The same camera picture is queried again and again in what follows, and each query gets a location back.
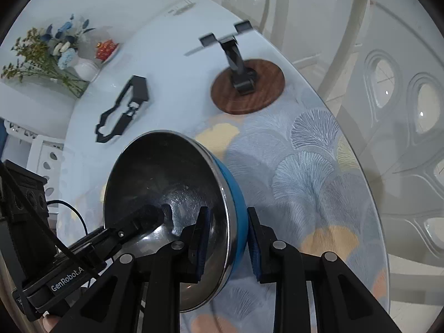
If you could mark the blue steel bowl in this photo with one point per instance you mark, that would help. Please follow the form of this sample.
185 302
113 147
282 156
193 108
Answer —
166 168

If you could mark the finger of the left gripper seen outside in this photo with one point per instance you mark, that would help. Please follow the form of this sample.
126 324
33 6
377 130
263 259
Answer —
121 231

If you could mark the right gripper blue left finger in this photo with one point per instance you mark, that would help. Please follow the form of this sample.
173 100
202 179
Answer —
199 244

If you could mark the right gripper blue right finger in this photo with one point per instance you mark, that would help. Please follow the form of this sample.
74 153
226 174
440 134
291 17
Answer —
260 239

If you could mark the person's left hand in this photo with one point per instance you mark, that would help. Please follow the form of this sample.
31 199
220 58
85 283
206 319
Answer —
49 322

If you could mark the white flower vase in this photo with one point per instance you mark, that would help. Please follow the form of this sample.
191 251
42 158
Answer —
86 69

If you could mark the scallop patterned placemat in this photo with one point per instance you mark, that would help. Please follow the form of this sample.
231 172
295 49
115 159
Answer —
291 161

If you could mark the white chair near right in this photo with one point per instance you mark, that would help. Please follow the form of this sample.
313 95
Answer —
392 114

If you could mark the white chair far left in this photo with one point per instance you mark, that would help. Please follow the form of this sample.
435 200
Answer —
37 153

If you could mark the glass vase with greenery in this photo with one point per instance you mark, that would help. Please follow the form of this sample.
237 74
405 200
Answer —
47 54

